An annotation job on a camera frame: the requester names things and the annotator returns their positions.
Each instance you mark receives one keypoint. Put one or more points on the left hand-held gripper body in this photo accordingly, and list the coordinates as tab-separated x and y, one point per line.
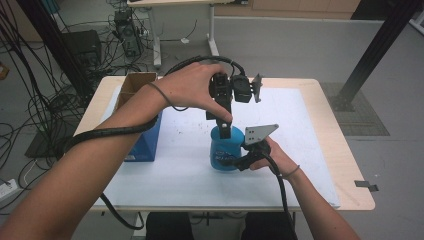
241	88

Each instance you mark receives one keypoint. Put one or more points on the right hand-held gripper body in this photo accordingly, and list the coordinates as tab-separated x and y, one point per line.
256	133

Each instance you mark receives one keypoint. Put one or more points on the blue bottle with white cap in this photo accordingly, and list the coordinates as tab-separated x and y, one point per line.
223	150

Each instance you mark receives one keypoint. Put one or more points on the person's right hand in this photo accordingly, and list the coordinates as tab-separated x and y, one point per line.
280	156

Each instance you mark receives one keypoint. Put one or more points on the person's left hand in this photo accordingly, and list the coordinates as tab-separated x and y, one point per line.
190	86

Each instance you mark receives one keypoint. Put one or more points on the white table mat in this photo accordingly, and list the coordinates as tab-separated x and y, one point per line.
200	186

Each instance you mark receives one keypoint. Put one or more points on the black band on right wrist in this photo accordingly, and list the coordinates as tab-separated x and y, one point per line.
291	172

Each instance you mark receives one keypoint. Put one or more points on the black band on wrist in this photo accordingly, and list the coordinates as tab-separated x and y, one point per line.
163	95
291	172

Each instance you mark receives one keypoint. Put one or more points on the black band on left wrist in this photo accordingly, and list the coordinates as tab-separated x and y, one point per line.
163	95

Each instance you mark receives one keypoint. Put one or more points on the white plug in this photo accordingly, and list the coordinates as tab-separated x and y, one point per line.
184	40

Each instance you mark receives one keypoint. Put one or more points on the person's right leg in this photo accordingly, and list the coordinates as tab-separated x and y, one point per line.
266	228

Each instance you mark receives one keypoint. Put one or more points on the person's leg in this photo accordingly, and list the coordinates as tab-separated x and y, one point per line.
166	228
266	228

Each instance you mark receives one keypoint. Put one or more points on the blue cardboard box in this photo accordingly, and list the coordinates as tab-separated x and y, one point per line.
146	146

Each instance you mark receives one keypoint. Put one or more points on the person's left leg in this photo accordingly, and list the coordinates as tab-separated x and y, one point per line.
166	228

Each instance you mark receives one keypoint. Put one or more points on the light wooden table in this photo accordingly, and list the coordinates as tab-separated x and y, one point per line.
346	160

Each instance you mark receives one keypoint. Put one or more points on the white desk with metal legs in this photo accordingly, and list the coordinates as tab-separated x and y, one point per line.
186	2

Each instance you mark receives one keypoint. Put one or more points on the grey floor mat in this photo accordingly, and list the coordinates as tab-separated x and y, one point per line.
370	116

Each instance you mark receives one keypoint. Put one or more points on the grey tape strip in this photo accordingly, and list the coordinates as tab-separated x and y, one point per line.
365	185

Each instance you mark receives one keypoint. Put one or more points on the black computer tower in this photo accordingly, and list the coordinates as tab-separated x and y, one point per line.
128	33

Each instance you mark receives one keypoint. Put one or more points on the black equipment box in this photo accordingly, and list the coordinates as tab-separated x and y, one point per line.
83	46

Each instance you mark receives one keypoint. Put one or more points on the white power strip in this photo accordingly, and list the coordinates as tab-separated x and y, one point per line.
7	190

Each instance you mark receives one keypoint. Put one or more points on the black metal frame post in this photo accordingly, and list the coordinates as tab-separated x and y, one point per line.
53	43
376	46

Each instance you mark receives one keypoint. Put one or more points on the black floor base plate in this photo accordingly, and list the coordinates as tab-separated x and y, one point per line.
41	146

